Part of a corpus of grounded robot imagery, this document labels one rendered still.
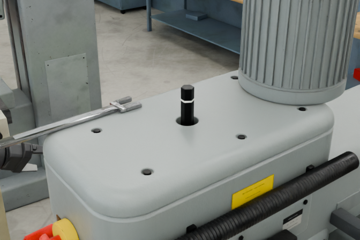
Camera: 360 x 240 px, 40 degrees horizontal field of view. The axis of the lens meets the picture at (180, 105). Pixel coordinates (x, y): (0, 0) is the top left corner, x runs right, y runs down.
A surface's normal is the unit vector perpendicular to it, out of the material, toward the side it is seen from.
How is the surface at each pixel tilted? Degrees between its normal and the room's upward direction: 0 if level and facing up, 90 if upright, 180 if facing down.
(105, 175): 0
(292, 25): 90
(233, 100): 0
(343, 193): 90
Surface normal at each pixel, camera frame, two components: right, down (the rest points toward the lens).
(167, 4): -0.80, 0.27
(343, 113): 0.00, -0.90
